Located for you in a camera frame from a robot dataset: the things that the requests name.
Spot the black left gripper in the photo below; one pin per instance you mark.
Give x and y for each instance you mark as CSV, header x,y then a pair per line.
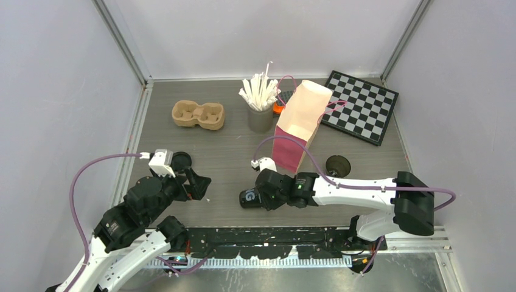
x,y
196,188

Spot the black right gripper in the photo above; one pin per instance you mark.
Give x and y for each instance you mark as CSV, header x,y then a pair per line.
x,y
269,204

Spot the black paper coffee cup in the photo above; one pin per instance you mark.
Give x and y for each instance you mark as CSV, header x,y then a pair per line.
x,y
250,199

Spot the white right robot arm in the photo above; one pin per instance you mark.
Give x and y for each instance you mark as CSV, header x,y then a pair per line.
x,y
400,204

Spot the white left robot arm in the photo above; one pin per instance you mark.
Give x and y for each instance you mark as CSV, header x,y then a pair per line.
x,y
121,225

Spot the grey straw holder cup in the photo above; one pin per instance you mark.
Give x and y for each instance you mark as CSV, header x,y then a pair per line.
x,y
260,121

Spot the brown cardboard cup carrier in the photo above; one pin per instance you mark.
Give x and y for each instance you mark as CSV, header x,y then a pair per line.
x,y
210,116

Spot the orange black small device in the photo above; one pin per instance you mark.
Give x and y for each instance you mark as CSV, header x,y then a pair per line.
x,y
281,101

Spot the pink paper gift bag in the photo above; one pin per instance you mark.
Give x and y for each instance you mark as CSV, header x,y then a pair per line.
x,y
298,124

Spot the black white chessboard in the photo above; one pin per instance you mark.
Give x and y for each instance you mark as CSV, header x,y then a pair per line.
x,y
358,107

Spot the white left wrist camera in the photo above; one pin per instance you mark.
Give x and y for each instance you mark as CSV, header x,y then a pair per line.
x,y
160,163

